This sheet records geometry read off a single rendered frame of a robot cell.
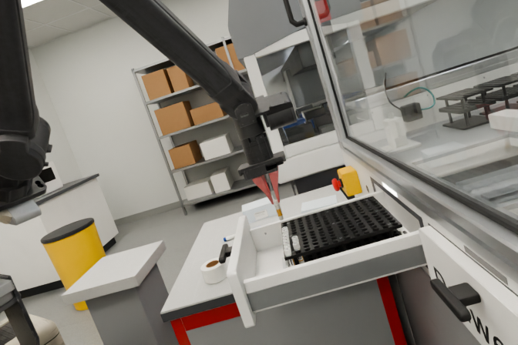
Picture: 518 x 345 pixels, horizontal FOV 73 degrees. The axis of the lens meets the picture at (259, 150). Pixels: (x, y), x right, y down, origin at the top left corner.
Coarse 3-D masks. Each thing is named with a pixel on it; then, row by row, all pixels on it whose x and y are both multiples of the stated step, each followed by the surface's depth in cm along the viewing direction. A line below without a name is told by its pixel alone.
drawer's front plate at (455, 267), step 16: (432, 240) 50; (448, 240) 49; (432, 256) 52; (448, 256) 46; (464, 256) 44; (432, 272) 54; (448, 272) 48; (464, 272) 42; (480, 272) 40; (480, 288) 39; (496, 288) 37; (480, 304) 40; (496, 304) 36; (512, 304) 34; (480, 320) 42; (496, 320) 38; (512, 320) 34; (480, 336) 43; (496, 336) 39; (512, 336) 35
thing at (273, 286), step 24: (384, 192) 83; (408, 216) 70; (264, 240) 86; (384, 240) 61; (408, 240) 60; (264, 264) 79; (312, 264) 61; (336, 264) 61; (360, 264) 61; (384, 264) 60; (408, 264) 60; (264, 288) 62; (288, 288) 62; (312, 288) 61; (336, 288) 62
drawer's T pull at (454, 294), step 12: (432, 288) 44; (444, 288) 42; (456, 288) 42; (468, 288) 41; (444, 300) 41; (456, 300) 39; (468, 300) 40; (480, 300) 40; (456, 312) 38; (468, 312) 38
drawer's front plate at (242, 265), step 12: (240, 216) 87; (240, 228) 79; (240, 240) 72; (252, 240) 86; (240, 252) 68; (252, 252) 81; (228, 264) 63; (240, 264) 65; (252, 264) 76; (228, 276) 60; (240, 276) 62; (252, 276) 72; (240, 288) 60; (240, 300) 60; (240, 312) 61; (252, 312) 62; (252, 324) 61
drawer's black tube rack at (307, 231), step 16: (336, 208) 80; (352, 208) 78; (368, 208) 75; (384, 208) 72; (304, 224) 77; (320, 224) 75; (336, 224) 72; (352, 224) 70; (368, 224) 68; (384, 224) 66; (400, 224) 63; (304, 240) 70; (320, 240) 67; (336, 240) 66; (352, 240) 64; (368, 240) 67; (304, 256) 69; (320, 256) 68
